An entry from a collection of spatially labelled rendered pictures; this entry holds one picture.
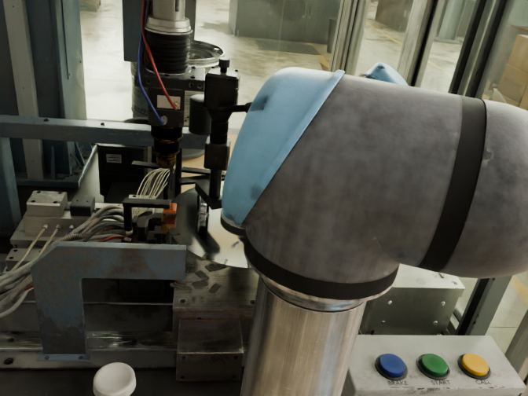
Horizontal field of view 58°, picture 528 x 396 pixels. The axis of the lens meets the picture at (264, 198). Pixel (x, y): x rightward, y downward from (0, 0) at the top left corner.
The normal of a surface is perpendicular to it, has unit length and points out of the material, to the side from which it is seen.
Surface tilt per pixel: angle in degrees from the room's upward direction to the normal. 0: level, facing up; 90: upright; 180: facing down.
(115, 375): 0
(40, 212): 90
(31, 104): 90
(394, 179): 71
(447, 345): 0
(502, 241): 95
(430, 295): 90
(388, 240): 111
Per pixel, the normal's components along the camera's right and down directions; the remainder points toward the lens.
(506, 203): -0.01, 0.13
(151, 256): 0.11, 0.50
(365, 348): 0.11, -0.87
